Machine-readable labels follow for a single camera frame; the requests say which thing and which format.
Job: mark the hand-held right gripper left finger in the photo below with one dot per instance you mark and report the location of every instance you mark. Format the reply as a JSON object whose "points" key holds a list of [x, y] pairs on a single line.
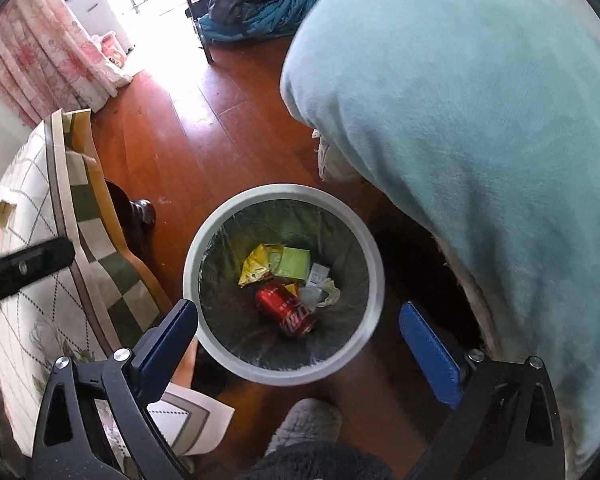
{"points": [[167, 345]]}

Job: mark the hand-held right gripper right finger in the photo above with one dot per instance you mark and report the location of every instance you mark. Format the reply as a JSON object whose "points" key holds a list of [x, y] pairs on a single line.
{"points": [[427, 355]]}

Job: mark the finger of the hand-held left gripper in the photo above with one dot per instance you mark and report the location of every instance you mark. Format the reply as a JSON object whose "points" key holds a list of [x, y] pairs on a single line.
{"points": [[25, 267]]}

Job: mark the white trash bin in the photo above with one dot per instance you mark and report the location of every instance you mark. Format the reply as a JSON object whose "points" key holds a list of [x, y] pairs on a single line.
{"points": [[230, 320]]}

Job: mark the yellow panda snack packet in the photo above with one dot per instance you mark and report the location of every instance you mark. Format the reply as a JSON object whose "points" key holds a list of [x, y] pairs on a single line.
{"points": [[257, 265]]}

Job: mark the red soda can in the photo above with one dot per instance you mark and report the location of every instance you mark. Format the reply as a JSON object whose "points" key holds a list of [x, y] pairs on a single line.
{"points": [[282, 307]]}

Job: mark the plastic wrapper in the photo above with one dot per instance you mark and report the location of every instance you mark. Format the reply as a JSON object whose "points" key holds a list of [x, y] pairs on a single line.
{"points": [[322, 292]]}

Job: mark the green box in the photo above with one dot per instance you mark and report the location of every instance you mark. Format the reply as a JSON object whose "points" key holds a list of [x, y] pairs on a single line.
{"points": [[292, 264]]}

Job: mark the checked floral tablecloth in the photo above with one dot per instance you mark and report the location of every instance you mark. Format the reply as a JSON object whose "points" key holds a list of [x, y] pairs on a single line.
{"points": [[40, 320]]}

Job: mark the dark table leg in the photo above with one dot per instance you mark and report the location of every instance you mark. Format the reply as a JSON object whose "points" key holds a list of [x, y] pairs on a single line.
{"points": [[130, 210]]}

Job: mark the grey fluffy slipper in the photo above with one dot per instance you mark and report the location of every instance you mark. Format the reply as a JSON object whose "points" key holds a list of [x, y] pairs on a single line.
{"points": [[305, 420]]}

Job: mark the pink floral curtain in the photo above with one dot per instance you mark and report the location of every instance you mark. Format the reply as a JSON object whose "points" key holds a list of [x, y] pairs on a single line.
{"points": [[30, 60]]}

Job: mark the light blue blanket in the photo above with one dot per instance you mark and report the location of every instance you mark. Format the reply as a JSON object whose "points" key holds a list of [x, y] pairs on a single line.
{"points": [[455, 110]]}

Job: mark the white appliance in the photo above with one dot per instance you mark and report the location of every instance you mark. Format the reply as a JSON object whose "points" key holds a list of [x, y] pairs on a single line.
{"points": [[95, 10]]}

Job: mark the pile of dark clothes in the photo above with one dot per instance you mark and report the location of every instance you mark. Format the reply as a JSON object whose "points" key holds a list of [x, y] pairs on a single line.
{"points": [[260, 5]]}

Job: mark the black clothes rack frame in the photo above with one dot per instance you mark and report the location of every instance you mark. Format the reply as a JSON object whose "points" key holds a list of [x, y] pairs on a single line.
{"points": [[197, 25]]}

